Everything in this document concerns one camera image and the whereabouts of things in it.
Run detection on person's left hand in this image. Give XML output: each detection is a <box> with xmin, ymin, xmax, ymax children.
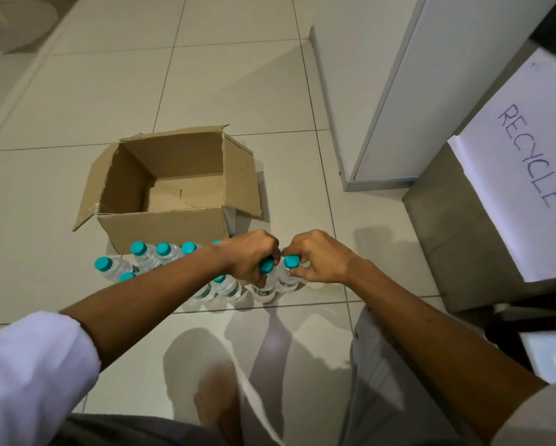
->
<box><xmin>221</xmin><ymin>229</ymin><xmax>282</xmax><ymax>287</ymax></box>

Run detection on person's right hand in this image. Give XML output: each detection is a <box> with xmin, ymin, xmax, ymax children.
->
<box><xmin>281</xmin><ymin>229</ymin><xmax>362</xmax><ymax>285</ymax></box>

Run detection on bottle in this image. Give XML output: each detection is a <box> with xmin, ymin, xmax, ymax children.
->
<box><xmin>251</xmin><ymin>257</ymin><xmax>278</xmax><ymax>305</ymax></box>
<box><xmin>275</xmin><ymin>255</ymin><xmax>303</xmax><ymax>294</ymax></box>

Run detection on printed cardboard box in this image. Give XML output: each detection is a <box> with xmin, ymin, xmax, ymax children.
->
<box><xmin>72</xmin><ymin>125</ymin><xmax>264</xmax><ymax>256</ymax></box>

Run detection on water bottles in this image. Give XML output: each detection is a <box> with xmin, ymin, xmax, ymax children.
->
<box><xmin>94</xmin><ymin>240</ymin><xmax>249</xmax><ymax>306</ymax></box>

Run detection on dark maroon refrigerator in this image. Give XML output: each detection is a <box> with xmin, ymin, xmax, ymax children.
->
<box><xmin>484</xmin><ymin>301</ymin><xmax>556</xmax><ymax>386</ymax></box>

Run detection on person's left forearm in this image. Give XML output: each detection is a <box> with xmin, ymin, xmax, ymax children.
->
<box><xmin>59</xmin><ymin>243</ymin><xmax>234</xmax><ymax>372</ymax></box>

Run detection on person's right forearm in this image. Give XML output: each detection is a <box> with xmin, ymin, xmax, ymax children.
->
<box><xmin>345</xmin><ymin>260</ymin><xmax>550</xmax><ymax>444</ymax></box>

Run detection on person's left foot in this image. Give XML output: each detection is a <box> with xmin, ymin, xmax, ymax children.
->
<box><xmin>194</xmin><ymin>359</ymin><xmax>244</xmax><ymax>446</ymax></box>

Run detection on person's white shirt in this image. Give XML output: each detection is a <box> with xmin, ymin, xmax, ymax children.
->
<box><xmin>0</xmin><ymin>312</ymin><xmax>556</xmax><ymax>446</ymax></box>

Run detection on steel bin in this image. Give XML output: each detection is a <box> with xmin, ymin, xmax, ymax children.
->
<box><xmin>402</xmin><ymin>39</ymin><xmax>556</xmax><ymax>314</ymax></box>

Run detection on white round pedestal base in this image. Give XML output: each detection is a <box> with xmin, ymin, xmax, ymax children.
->
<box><xmin>0</xmin><ymin>0</ymin><xmax>59</xmax><ymax>55</ymax></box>

